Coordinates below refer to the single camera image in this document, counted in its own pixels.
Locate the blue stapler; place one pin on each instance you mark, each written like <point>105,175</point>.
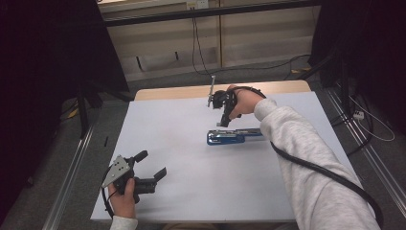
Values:
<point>230,137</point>

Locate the black horizontal bar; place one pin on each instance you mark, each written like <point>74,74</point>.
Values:
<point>204,13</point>

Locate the metal floor rail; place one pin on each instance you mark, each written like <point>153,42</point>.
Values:
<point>370,156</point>
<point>68,179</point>

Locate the white wall socket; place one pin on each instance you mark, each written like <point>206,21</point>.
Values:
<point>198,4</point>

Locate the black curtain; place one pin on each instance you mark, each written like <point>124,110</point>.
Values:
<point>370,48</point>
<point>41,80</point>

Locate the person's left hand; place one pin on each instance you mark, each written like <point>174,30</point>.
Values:
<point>124,201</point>

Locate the white power strip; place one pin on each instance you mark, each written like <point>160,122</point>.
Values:
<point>359,115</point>

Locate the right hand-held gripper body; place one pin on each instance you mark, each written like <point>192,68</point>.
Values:
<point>219,98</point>

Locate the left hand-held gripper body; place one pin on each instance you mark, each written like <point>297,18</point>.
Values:
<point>119,171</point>

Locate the white table sheet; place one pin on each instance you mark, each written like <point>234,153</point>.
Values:
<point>198,191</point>

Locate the black metal stand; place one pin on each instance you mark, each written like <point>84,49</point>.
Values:
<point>83,108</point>

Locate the person's right hand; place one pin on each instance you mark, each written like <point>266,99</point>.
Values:
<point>246,102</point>

